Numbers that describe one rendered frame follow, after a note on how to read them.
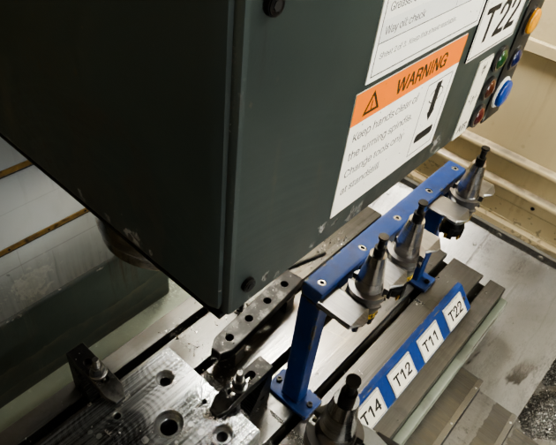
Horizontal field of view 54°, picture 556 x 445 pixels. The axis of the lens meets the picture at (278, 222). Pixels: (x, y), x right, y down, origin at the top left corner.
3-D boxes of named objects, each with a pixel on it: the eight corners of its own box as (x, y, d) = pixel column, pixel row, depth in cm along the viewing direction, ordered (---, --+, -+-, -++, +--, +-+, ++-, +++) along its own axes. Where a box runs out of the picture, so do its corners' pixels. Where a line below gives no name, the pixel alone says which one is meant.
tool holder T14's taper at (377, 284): (362, 269, 85) (371, 238, 80) (387, 282, 83) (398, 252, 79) (349, 286, 82) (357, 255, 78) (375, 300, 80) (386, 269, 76)
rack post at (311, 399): (322, 403, 103) (351, 304, 83) (304, 421, 100) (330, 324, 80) (282, 370, 108) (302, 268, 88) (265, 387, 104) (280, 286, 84)
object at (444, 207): (473, 214, 100) (475, 211, 100) (460, 228, 97) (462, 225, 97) (440, 196, 103) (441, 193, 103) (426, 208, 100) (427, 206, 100)
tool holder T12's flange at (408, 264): (400, 241, 94) (404, 230, 93) (428, 262, 91) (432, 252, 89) (376, 256, 91) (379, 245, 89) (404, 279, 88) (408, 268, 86)
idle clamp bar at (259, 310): (300, 298, 122) (304, 278, 117) (224, 377, 105) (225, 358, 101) (282, 287, 124) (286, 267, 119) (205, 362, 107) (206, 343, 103)
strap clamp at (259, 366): (269, 397, 103) (276, 352, 93) (219, 446, 95) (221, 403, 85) (256, 386, 104) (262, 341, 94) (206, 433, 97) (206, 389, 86)
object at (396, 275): (412, 276, 87) (414, 273, 87) (394, 294, 84) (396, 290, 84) (377, 253, 90) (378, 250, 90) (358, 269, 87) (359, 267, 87)
